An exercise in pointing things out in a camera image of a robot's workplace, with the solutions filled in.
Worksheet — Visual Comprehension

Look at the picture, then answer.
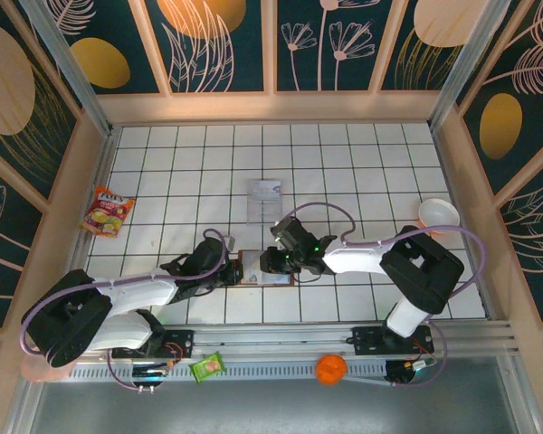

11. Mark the aluminium side rail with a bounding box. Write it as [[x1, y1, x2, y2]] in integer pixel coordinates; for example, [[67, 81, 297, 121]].
[[429, 124, 501, 323]]

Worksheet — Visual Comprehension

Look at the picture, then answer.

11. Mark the slotted grey cable duct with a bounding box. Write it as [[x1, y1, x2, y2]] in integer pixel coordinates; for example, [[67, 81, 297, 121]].
[[67, 360, 393, 382]]

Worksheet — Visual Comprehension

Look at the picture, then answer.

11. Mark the pink leaf lines wall panel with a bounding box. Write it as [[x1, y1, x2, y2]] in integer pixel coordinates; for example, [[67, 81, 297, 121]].
[[495, 157, 543, 325]]

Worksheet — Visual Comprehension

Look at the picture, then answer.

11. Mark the pale circle yellow lines panel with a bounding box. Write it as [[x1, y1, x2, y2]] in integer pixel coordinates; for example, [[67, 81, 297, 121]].
[[377, 0, 481, 94]]

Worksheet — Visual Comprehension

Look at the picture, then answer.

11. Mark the single flower wall panel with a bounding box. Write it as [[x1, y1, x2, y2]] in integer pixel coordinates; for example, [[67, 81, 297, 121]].
[[0, 139, 51, 335]]

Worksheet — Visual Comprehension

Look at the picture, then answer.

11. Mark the white card grey logo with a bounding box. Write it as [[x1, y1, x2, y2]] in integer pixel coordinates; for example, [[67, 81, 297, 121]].
[[243, 252, 264, 285]]

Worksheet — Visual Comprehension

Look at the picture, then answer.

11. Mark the pink plastic cup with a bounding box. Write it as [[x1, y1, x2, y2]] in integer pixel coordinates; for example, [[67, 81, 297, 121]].
[[20, 360, 73, 384]]

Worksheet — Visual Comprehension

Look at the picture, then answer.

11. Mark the clear plastic sheet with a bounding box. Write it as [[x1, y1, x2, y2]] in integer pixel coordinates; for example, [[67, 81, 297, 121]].
[[246, 200, 285, 226]]

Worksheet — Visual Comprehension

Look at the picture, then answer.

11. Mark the green snack packet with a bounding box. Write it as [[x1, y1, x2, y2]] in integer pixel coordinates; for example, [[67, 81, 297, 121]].
[[189, 351, 228, 385]]

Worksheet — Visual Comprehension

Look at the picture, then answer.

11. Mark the aluminium corner post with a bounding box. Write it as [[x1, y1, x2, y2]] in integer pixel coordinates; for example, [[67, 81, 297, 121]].
[[427, 0, 510, 132], [17, 0, 117, 139]]

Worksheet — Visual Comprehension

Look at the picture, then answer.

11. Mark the yellow oval feather wall panel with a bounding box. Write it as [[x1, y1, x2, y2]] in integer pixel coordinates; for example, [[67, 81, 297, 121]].
[[454, 0, 543, 198]]

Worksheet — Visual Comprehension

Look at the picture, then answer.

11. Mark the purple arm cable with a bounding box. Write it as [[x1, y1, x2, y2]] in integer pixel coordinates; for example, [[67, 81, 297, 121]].
[[275, 202, 488, 390], [20, 227, 231, 393]]

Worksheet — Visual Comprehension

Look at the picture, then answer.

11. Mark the orange circle wall panel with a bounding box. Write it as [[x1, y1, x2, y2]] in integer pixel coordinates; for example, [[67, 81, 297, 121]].
[[142, 0, 271, 96]]

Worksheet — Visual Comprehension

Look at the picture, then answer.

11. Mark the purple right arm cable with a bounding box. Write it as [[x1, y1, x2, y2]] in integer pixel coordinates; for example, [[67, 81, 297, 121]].
[[275, 202, 488, 390]]

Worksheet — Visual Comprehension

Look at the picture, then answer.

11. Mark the black controller board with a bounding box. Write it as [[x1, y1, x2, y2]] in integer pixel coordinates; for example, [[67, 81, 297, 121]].
[[386, 359, 439, 386], [130, 364, 172, 380]]

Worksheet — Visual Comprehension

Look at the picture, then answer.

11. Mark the big pale circle wall panel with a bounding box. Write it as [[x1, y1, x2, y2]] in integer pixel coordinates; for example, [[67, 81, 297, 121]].
[[0, 0, 82, 213]]

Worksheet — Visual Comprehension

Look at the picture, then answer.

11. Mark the orange fruit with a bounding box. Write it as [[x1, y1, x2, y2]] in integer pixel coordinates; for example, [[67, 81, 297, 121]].
[[314, 354, 348, 386]]

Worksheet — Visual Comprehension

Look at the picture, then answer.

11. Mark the aluminium front rail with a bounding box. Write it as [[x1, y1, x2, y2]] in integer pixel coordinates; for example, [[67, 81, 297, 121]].
[[29, 318, 519, 363]]

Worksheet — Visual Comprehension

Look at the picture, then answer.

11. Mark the white bowl orange outside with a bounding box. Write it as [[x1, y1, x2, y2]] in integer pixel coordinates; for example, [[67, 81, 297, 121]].
[[417, 197, 461, 235]]

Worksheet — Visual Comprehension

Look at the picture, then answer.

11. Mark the flower print wall panel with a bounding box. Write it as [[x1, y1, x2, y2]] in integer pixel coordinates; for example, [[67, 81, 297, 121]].
[[271, 0, 402, 95]]

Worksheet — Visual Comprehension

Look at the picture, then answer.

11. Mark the brown leather card holder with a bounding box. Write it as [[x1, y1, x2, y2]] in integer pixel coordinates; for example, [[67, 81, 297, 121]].
[[236, 248, 296, 288]]

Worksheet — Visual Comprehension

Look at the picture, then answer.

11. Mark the yellow oval leaf wall panel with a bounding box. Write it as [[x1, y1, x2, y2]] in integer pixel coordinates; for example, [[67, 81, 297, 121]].
[[49, 0, 171, 96]]

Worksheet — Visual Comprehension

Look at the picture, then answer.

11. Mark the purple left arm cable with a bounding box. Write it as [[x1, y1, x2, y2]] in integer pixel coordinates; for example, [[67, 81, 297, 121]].
[[20, 227, 231, 393]]

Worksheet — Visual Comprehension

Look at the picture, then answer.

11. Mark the orange fruit candy bag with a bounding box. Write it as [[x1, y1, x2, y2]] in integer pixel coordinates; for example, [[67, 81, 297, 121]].
[[80, 185, 138, 239]]

